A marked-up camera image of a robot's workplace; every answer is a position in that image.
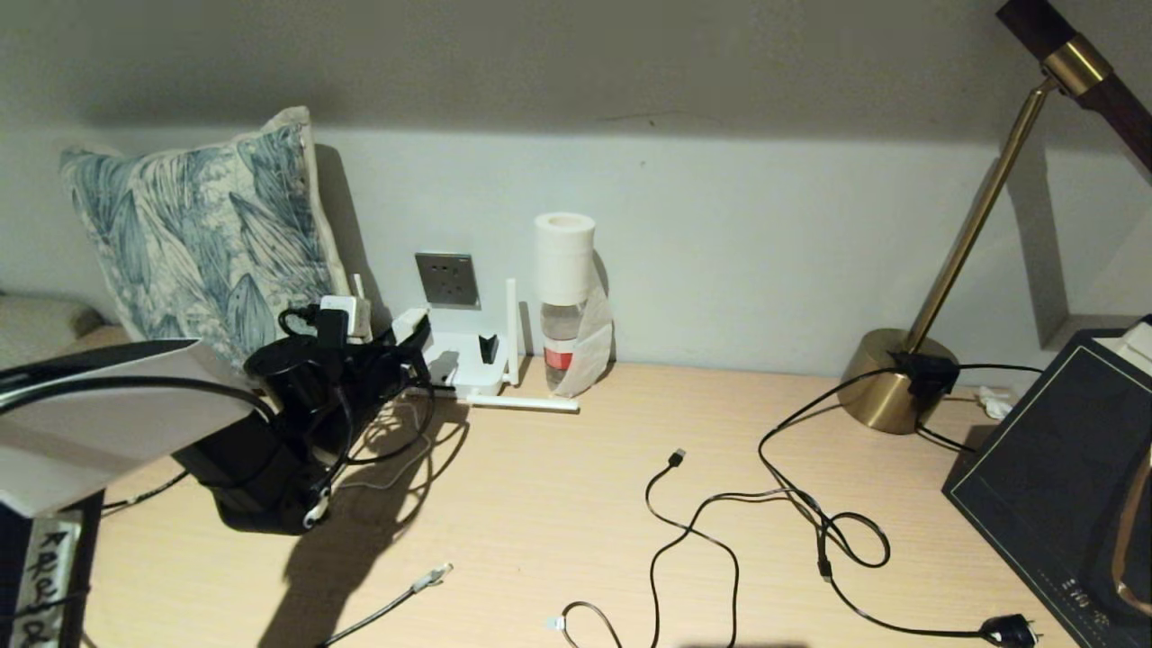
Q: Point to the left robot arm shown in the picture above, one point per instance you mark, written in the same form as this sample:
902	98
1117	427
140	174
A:
108	432

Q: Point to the white paper box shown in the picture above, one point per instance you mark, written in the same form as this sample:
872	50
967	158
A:
1136	344

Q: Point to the white toilet paper roll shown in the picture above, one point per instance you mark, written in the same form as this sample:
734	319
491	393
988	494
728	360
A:
564	255

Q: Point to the brass desk lamp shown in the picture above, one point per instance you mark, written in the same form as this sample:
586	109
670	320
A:
868	396

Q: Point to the blue leaf print pillow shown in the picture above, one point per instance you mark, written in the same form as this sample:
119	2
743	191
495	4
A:
198	225

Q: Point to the white router with antennas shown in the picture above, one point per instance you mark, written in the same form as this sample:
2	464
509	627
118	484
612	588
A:
468	369

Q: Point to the small black clip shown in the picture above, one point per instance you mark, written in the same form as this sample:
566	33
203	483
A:
489	347

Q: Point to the clear bottle red label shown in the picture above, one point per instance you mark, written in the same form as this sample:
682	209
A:
560	345

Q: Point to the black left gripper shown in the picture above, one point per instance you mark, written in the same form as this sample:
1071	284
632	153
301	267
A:
378	373

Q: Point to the grey metal wall socket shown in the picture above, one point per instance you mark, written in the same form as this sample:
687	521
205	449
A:
447	279

